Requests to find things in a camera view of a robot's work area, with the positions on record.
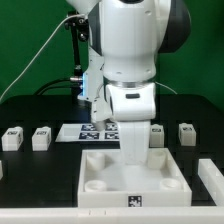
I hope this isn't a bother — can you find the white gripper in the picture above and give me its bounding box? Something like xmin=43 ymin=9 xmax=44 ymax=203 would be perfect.
xmin=91 ymin=83 xmax=156 ymax=165

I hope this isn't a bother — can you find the white square tabletop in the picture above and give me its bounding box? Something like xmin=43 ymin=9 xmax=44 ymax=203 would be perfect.
xmin=77 ymin=148 xmax=192 ymax=208

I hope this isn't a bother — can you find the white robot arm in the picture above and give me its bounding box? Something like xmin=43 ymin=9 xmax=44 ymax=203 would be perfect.
xmin=66 ymin=0 xmax=191 ymax=165

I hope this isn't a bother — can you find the white marker sheet with tags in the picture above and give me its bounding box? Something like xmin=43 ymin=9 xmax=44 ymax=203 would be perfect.
xmin=56 ymin=123 xmax=119 ymax=142

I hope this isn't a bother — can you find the white part at left edge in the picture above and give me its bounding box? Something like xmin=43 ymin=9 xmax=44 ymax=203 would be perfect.
xmin=0 ymin=160 xmax=3 ymax=181

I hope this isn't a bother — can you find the black cable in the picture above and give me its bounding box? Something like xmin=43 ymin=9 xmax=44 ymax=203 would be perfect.
xmin=34 ymin=77 xmax=83 ymax=96

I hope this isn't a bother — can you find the black camera on stand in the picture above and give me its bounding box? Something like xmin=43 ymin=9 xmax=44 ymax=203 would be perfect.
xmin=64 ymin=11 xmax=89 ymax=101

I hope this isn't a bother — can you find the white cable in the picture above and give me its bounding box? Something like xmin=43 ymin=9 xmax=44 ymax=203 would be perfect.
xmin=0 ymin=14 xmax=84 ymax=104

